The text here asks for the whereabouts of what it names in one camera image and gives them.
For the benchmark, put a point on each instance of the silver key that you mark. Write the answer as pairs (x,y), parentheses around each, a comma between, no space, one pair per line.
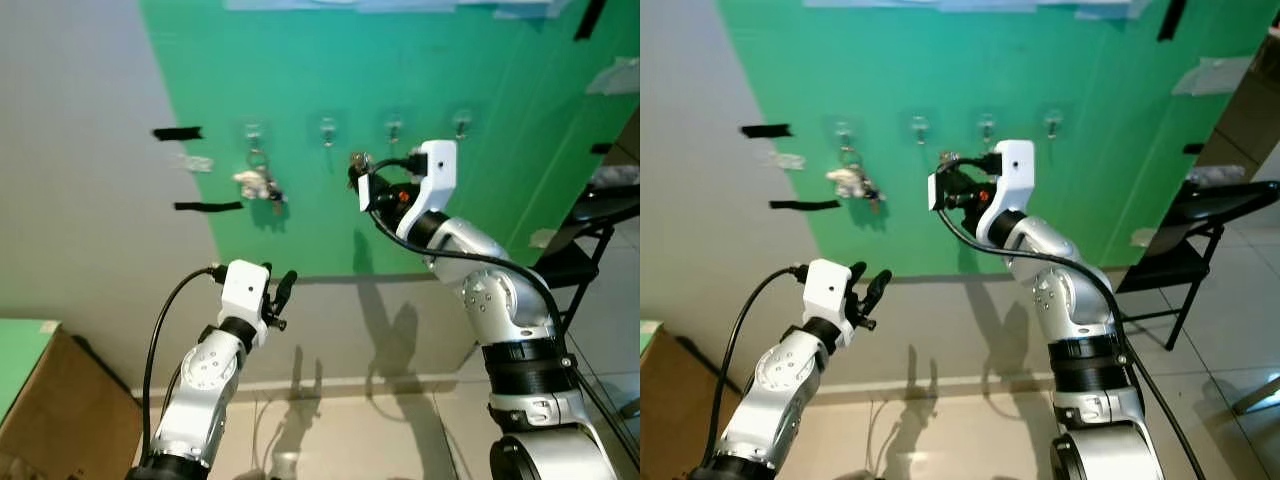
(357,160)
(943,163)

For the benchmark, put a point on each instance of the key bunch with white charm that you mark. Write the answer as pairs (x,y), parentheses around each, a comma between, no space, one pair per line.
(848,182)
(255,183)

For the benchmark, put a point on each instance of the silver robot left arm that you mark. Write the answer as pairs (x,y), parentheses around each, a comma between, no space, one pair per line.
(200,385)
(780,385)

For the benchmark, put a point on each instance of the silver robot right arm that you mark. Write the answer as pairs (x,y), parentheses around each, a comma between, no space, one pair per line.
(1085,310)
(510,310)

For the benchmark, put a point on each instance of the thin black tape strip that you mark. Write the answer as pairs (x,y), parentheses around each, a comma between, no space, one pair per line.
(208,207)
(805,205)

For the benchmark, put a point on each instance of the clear tape piece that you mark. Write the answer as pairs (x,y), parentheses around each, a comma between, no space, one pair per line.
(787,160)
(198,163)

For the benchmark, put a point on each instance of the small white tape piece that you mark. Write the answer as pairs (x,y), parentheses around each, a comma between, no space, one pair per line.
(1143,237)
(541,238)

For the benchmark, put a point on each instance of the short black tape strip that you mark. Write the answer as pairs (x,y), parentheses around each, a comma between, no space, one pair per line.
(766,130)
(178,133)

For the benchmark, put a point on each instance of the cardboard table with green top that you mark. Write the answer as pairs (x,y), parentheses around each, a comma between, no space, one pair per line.
(70,410)
(680,420)

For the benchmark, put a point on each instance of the tiny black tape piece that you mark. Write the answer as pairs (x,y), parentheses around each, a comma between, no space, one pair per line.
(600,149)
(1194,148)

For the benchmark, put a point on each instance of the black folding chair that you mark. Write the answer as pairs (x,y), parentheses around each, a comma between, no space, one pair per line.
(1215,200)
(610,205)

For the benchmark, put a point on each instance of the white cloth bundle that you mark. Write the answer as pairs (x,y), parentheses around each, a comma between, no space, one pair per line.
(1215,175)
(615,177)

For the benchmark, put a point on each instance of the brown wooden cabinet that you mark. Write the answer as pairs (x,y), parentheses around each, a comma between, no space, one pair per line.
(1250,110)
(630,140)

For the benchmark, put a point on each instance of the wide clear tape patch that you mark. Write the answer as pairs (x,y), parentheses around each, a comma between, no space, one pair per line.
(615,78)
(1210,78)

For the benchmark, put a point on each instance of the grey metal bar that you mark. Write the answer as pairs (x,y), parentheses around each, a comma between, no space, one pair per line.
(1260,393)

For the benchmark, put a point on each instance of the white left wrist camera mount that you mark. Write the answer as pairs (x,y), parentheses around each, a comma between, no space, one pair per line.
(825,290)
(243,290)

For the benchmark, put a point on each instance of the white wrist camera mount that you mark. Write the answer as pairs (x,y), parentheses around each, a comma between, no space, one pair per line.
(825,290)
(435,170)
(243,290)
(1012,170)

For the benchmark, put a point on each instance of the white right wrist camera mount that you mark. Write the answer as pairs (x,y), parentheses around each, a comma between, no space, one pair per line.
(435,170)
(1012,170)

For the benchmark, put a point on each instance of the clear adhesive wall hook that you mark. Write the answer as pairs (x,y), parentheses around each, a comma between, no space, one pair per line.
(253,130)
(461,120)
(986,122)
(843,130)
(1052,118)
(918,125)
(328,128)
(394,125)

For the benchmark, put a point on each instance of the green plastic wall board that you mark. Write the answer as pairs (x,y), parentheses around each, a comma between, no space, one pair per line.
(300,60)
(900,60)

